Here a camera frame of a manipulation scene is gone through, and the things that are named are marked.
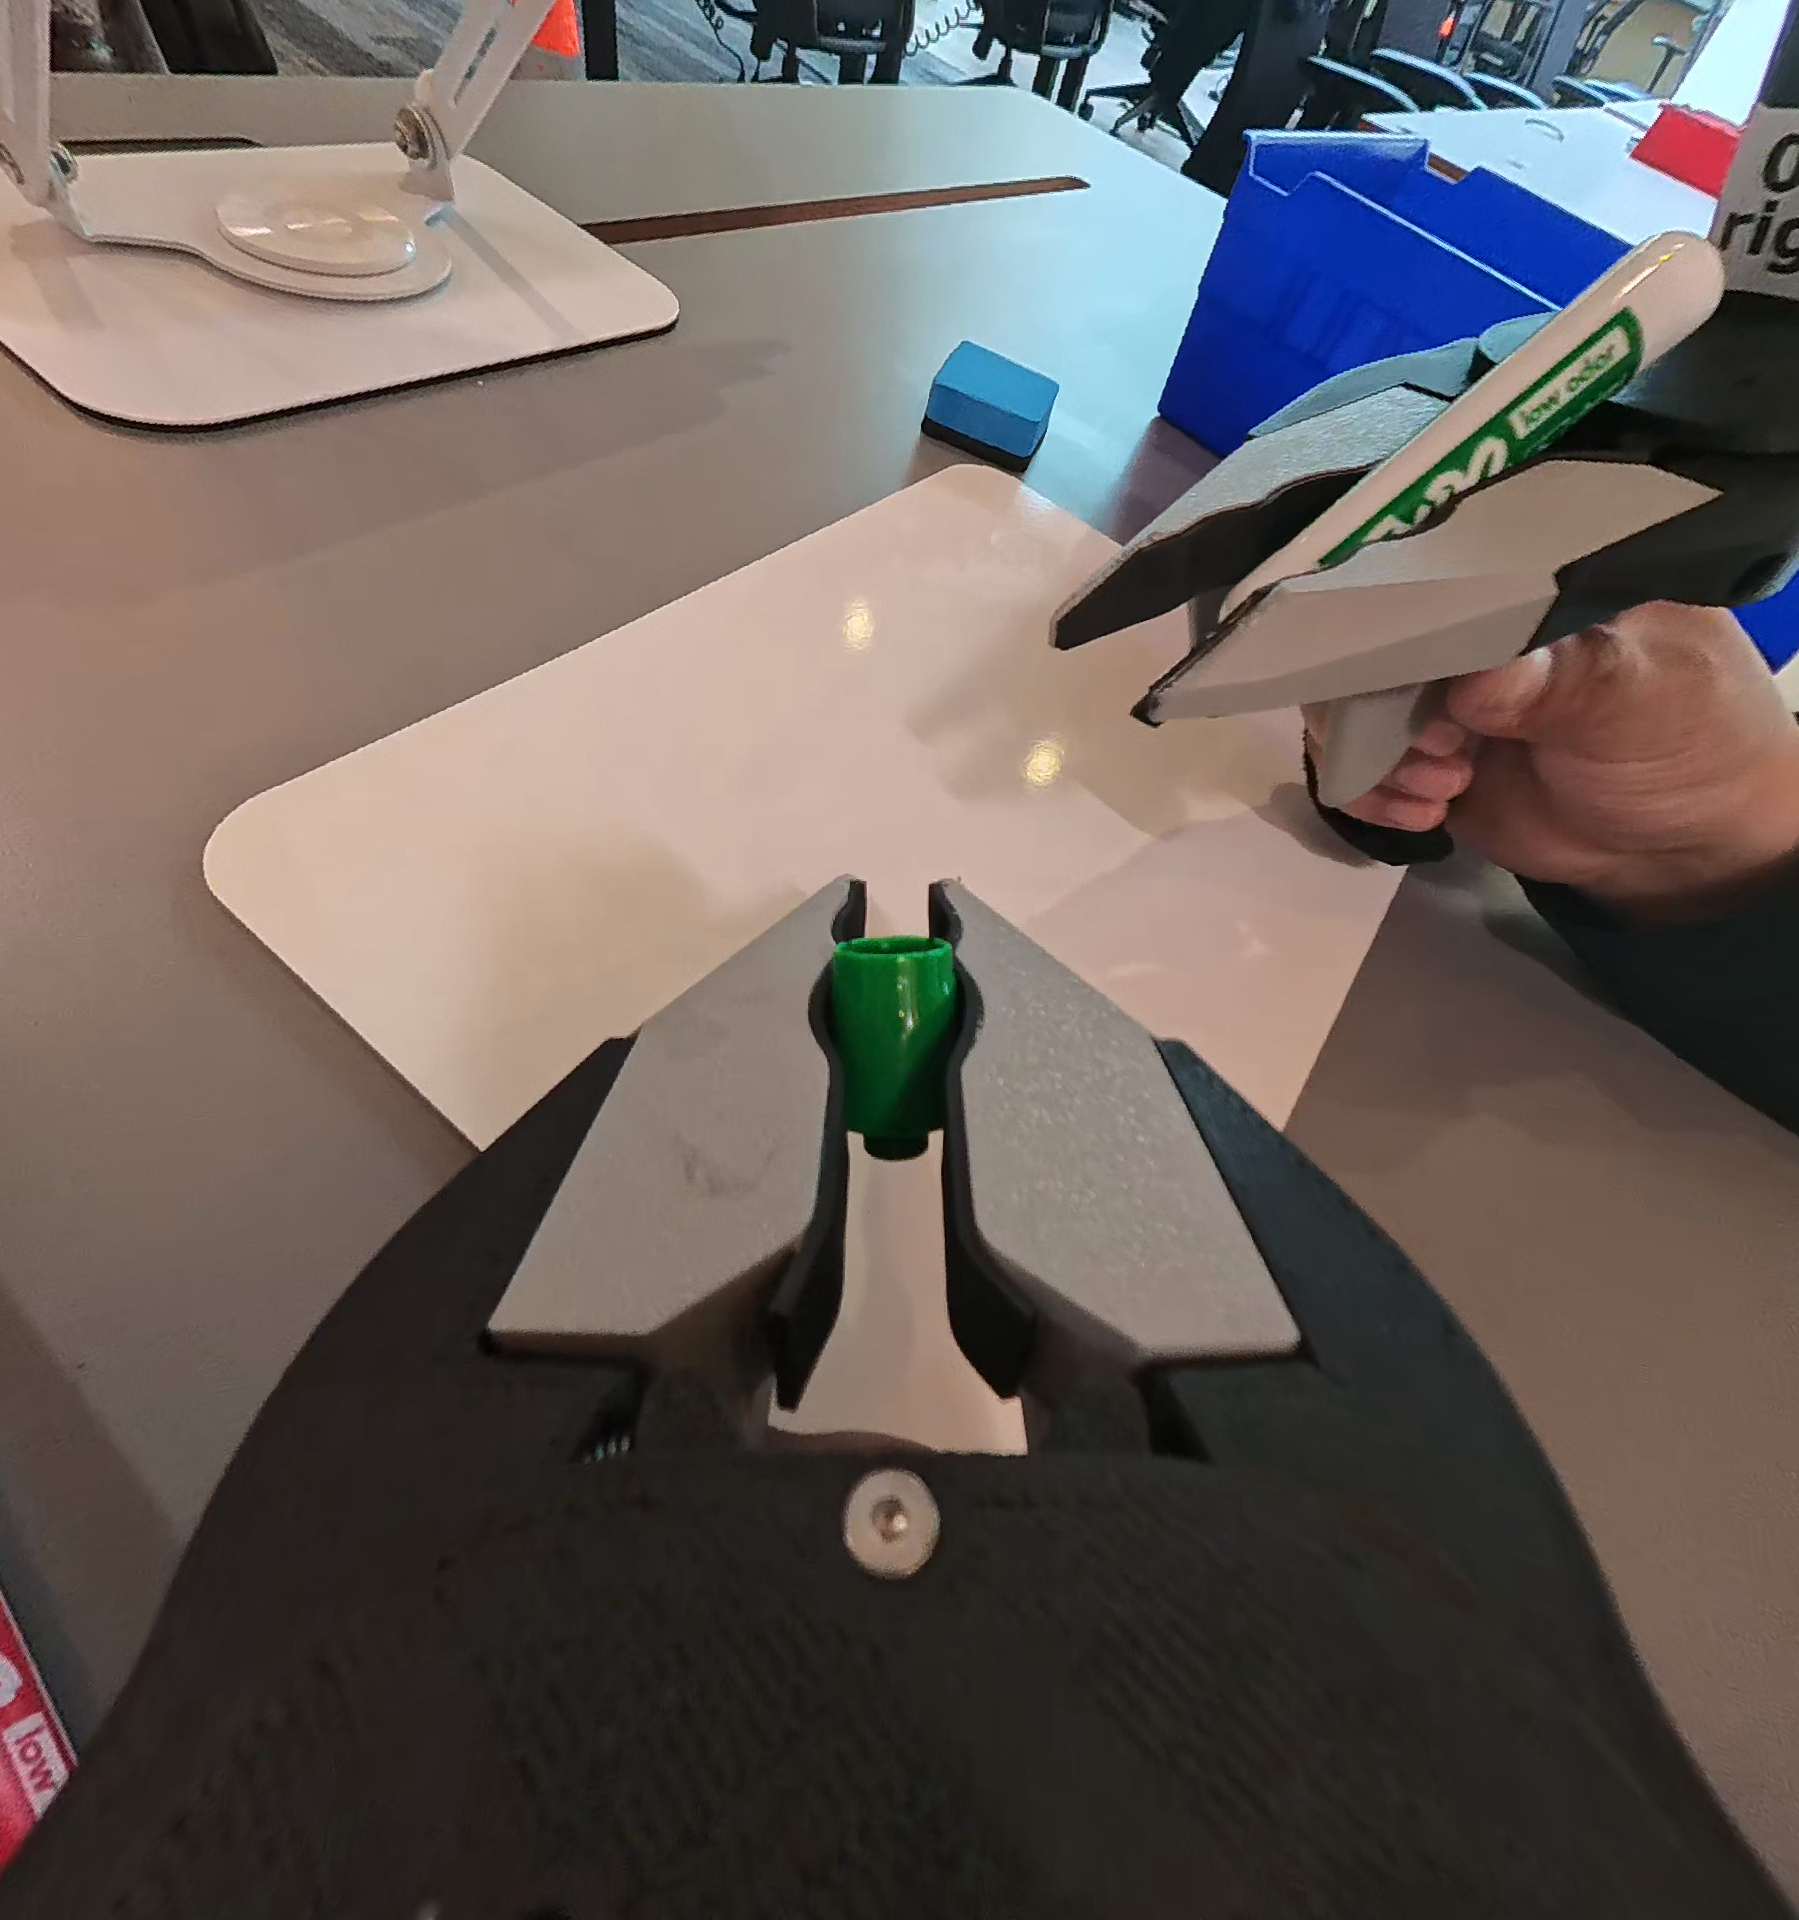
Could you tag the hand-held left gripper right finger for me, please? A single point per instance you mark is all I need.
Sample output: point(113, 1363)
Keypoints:
point(1110, 1185)

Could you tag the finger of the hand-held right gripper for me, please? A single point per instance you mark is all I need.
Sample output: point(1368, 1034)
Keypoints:
point(1260, 495)
point(1410, 600)

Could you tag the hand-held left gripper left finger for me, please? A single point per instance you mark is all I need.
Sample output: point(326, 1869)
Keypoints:
point(674, 1171)

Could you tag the green whiteboard marker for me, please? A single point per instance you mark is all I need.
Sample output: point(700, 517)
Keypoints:
point(1574, 374)

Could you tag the blue plastic bin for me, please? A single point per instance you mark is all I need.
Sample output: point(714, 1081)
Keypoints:
point(1290, 301)

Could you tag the green marker cap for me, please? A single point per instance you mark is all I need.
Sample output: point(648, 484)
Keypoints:
point(892, 1034)

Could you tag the blue whiteboard eraser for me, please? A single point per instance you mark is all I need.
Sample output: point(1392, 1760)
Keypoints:
point(990, 393)

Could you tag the white whiteboard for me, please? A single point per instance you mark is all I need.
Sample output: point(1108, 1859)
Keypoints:
point(614, 841)

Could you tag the person's right hand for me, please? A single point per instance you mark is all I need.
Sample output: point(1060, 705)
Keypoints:
point(1634, 750)

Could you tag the red storage bin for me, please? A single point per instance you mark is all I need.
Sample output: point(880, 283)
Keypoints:
point(1688, 146)

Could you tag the black office chair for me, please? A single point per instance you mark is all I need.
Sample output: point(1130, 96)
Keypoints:
point(840, 33)
point(1388, 87)
point(1056, 39)

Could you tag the orange traffic cone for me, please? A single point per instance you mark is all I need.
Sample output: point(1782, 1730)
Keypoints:
point(554, 23)

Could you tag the instruction sheet on stand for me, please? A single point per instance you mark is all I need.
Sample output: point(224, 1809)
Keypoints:
point(314, 254)

